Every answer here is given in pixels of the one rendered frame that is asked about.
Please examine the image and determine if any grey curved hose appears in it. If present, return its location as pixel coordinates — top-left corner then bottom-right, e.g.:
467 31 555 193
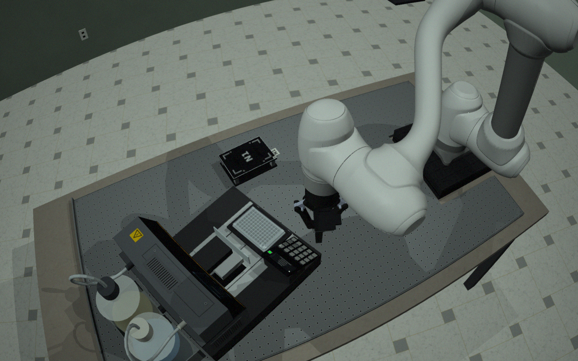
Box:
124 323 180 361

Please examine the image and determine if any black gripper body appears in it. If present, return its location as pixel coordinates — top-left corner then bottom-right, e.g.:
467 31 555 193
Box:
303 188 340 211

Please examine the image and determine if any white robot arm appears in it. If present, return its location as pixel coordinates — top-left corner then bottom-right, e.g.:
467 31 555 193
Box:
298 0 578 237

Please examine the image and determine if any grey flexible hose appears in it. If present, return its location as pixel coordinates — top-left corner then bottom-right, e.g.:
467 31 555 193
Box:
69 268 127 288

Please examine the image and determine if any translucent plastic bottle with grey cap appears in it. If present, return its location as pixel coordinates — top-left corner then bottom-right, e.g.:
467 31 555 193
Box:
127 312 194 361

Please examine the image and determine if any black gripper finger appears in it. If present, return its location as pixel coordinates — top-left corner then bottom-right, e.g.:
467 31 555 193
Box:
294 199 320 243
319 198 348 243

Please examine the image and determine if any black rectangular frame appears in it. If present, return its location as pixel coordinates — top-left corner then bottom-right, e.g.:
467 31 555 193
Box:
218 136 277 187

